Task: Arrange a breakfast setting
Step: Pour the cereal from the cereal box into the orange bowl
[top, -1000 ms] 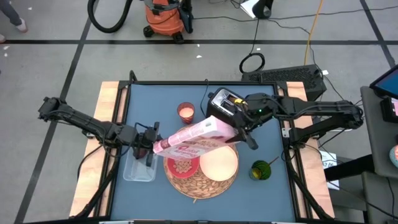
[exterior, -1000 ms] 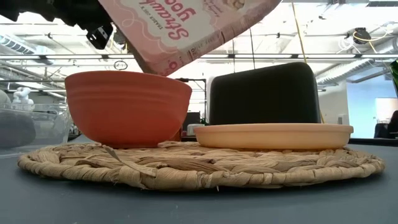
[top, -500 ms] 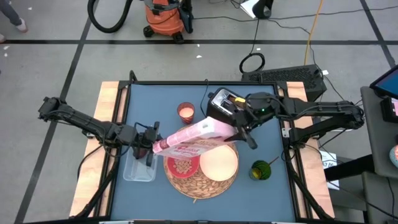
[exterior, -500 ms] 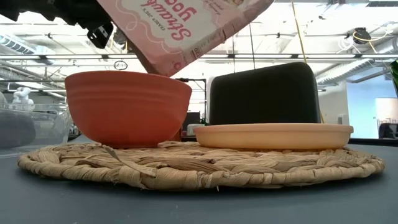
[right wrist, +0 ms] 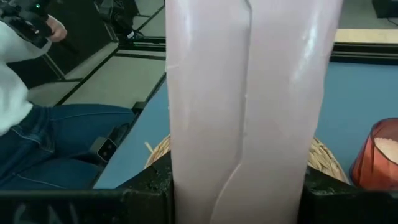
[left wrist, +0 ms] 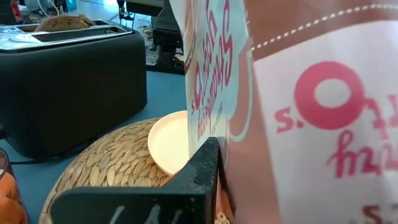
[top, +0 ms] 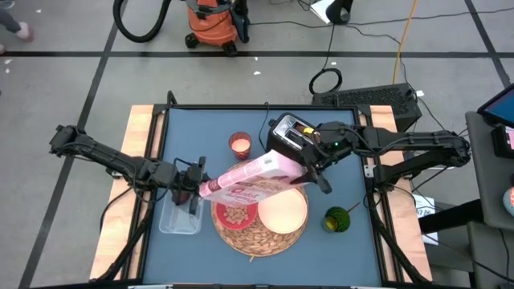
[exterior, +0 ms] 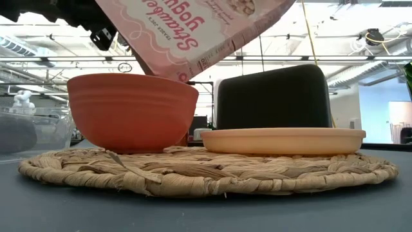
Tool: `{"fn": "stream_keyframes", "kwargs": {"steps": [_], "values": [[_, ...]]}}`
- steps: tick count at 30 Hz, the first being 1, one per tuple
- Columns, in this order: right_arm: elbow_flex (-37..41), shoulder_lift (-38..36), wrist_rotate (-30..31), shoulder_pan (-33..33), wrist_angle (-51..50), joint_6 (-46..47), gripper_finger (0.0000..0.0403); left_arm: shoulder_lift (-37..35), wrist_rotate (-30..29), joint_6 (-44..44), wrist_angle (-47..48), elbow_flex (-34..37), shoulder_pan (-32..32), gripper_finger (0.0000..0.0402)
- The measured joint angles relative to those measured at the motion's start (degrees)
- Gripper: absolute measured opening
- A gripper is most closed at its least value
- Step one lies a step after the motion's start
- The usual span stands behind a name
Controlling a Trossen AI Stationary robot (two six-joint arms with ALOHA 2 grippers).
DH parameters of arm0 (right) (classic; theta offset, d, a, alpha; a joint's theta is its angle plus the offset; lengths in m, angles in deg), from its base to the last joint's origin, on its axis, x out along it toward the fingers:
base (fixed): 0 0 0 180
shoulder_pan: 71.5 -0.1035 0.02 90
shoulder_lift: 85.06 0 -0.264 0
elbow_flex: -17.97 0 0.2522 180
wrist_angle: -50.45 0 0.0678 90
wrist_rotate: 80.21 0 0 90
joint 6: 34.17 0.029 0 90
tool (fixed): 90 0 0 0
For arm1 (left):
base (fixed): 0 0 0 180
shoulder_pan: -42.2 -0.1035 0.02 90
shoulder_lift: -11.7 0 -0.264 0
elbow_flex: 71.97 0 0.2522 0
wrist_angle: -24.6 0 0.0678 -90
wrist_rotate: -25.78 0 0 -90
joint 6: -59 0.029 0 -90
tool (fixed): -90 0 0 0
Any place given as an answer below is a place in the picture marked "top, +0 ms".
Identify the black monitor screen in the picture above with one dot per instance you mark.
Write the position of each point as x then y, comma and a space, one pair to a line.
500, 106

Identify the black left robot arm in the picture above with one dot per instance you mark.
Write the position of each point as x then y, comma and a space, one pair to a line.
104, 156

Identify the black chrome two-slot toaster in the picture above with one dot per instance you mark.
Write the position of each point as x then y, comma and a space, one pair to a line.
281, 132

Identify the person's foot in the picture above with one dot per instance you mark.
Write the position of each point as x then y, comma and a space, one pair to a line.
2, 49
26, 32

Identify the green ribbed glass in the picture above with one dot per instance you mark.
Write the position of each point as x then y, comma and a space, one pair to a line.
337, 218

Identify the clear plastic container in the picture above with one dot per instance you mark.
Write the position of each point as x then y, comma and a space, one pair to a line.
180, 222

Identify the small black screen device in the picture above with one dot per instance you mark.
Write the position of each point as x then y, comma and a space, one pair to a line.
504, 140

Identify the coral red bowl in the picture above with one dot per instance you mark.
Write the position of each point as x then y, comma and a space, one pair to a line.
220, 216

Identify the pink strawberry yogurt cereal box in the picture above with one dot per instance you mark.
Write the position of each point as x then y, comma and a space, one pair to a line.
257, 172

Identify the cereal rings heap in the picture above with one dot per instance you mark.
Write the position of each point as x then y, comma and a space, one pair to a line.
236, 214

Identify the brown bread slice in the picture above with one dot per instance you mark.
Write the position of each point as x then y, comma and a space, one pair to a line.
299, 128

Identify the orange shop vacuum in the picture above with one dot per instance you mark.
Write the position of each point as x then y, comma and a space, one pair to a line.
213, 24

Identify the white printed paper sheet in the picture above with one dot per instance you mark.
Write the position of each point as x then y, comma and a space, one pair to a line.
425, 208

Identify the wooden table side board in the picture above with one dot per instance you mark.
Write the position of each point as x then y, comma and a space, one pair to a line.
381, 116
138, 120

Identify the grey side desk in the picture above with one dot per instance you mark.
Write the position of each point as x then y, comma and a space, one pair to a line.
488, 180

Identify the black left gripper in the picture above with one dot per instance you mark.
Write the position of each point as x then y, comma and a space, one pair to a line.
185, 182

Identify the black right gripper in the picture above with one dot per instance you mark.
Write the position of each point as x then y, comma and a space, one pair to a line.
327, 146

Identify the round woven straw placemat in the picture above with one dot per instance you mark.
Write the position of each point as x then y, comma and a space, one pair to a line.
257, 245

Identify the black aluminium table frame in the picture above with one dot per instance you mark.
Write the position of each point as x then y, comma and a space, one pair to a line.
261, 107

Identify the person's leg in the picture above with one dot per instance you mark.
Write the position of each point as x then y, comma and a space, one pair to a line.
9, 21

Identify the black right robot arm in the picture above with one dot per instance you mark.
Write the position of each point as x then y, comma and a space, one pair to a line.
401, 138

